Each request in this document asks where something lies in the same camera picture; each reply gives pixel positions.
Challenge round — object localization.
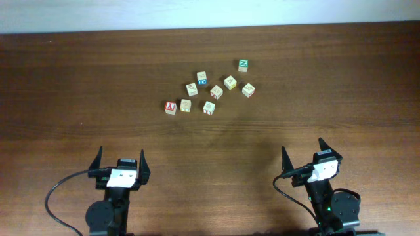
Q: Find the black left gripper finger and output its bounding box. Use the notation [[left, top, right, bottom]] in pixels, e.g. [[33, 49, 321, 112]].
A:
[[89, 146, 103, 170], [138, 149, 151, 184]]

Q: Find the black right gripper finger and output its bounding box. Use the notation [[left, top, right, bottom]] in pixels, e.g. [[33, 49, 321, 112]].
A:
[[281, 146, 294, 174], [318, 137, 343, 161]]

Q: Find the red bottom wooden block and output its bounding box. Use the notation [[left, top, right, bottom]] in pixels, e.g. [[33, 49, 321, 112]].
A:
[[203, 101, 215, 115]]

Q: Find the yellow sided wooden block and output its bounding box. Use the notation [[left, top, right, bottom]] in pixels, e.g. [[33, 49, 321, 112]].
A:
[[224, 75, 237, 90]]

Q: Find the red X wooden block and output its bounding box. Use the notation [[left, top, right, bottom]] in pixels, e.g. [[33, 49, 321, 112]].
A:
[[210, 85, 223, 100]]

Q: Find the green Z wooden block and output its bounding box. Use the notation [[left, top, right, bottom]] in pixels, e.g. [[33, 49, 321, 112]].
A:
[[238, 59, 249, 72]]

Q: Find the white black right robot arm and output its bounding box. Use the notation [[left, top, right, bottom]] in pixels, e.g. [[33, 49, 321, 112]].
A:
[[273, 138, 361, 235]]

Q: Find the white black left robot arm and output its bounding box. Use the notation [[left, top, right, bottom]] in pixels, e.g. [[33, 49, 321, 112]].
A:
[[85, 149, 151, 236]]

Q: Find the red Y wooden block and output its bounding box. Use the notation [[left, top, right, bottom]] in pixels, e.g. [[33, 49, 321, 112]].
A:
[[164, 101, 177, 115]]

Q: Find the yellow bottom wooden block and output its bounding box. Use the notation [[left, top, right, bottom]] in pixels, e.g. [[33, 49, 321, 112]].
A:
[[180, 99, 192, 112]]

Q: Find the plain wooden picture block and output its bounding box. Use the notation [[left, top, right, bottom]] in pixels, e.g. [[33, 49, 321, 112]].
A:
[[186, 83, 198, 96]]

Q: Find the blue letter wooden block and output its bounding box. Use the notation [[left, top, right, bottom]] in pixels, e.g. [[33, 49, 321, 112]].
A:
[[197, 71, 207, 85]]

